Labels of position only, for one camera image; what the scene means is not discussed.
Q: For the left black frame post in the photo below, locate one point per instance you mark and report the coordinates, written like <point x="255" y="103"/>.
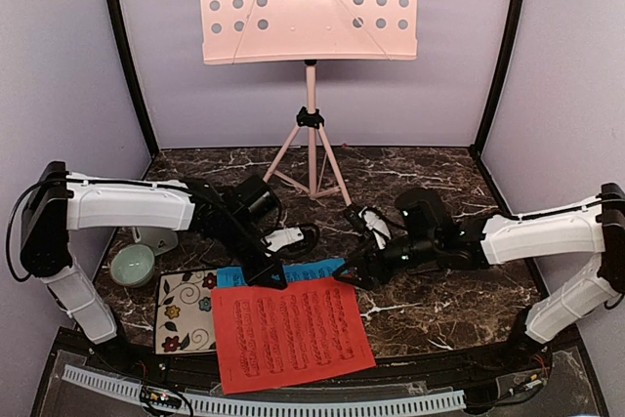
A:
<point x="125" y="56"/>

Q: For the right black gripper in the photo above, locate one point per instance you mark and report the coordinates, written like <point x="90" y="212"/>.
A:
<point x="363" y="265"/>

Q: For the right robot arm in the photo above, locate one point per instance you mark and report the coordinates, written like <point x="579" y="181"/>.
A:
<point x="594" y="225"/>

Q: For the pale green bowl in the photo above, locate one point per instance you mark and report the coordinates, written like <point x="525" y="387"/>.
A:
<point x="132" y="266"/>

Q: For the red sheet music paper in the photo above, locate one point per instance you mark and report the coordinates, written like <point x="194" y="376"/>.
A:
<point x="269" y="339"/>

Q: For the black frame post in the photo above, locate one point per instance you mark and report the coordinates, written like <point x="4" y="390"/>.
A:
<point x="125" y="56"/>
<point x="506" y="50"/>

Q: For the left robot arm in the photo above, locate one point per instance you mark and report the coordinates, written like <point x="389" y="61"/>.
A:
<point x="61" y="202"/>

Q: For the pink music stand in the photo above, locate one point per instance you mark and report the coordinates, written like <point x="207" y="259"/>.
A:
<point x="263" y="31"/>

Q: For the blue sheet music paper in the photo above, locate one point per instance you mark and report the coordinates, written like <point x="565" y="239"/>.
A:
<point x="233" y="276"/>

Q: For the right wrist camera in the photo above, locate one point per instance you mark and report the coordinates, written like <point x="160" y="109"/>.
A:
<point x="365" y="221"/>

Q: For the floral square plate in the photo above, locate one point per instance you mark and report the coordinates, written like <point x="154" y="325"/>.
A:
<point x="184" y="314"/>

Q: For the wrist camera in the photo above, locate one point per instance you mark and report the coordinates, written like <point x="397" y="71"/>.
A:
<point x="293" y="242"/>
<point x="365" y="221"/>

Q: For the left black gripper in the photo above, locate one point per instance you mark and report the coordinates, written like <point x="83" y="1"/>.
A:
<point x="269" y="268"/>

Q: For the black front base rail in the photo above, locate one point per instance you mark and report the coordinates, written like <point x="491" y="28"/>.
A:
<point x="496" y="380"/>

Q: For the white metronome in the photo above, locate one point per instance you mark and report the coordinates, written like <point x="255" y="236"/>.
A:
<point x="159" y="240"/>

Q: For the right black frame post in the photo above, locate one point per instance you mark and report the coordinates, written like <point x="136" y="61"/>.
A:
<point x="506" y="50"/>

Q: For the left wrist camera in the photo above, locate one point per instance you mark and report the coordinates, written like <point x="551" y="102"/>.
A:
<point x="293" y="242"/>

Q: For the grey slotted cable duct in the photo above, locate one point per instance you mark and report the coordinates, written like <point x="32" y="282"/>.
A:
<point x="289" y="402"/>

